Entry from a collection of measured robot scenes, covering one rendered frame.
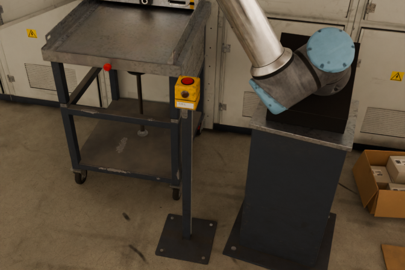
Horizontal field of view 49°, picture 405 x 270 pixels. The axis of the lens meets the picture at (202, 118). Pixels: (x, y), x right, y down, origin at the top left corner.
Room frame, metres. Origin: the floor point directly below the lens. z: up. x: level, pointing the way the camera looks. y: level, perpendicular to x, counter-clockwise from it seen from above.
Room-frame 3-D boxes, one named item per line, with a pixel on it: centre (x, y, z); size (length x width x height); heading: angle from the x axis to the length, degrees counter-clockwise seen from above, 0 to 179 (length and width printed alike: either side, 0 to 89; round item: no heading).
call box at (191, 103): (1.39, 0.06, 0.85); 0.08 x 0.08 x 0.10; 80
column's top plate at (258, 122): (1.44, -0.41, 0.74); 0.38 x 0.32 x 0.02; 71
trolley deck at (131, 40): (1.98, 0.34, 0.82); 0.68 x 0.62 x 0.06; 170
